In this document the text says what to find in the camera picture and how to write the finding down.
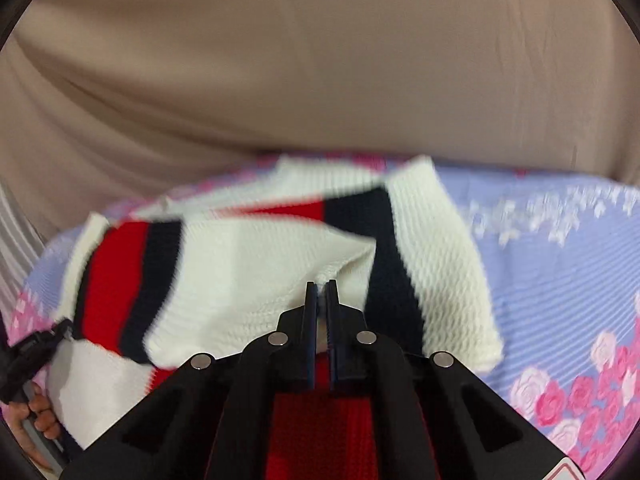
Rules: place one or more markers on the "white red navy knit sweater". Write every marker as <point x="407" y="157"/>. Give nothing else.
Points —
<point x="240" y="260"/>

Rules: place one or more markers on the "white pleated cloth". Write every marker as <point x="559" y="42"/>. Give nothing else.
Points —
<point x="15" y="250"/>

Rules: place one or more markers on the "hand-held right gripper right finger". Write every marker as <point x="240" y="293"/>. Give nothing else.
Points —
<point x="333" y="322"/>

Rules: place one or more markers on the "purple pink floral blanket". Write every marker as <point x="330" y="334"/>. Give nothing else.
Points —
<point x="545" y="280"/>

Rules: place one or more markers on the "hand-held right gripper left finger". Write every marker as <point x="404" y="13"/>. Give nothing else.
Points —
<point x="311" y="322"/>

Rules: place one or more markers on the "beige curtain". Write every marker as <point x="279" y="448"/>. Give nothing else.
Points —
<point x="320" y="60"/>

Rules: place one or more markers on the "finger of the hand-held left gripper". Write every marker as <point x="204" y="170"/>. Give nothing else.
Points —
<point x="47" y="342"/>

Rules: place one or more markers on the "person's left hand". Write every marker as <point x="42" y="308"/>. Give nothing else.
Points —
<point x="42" y="417"/>

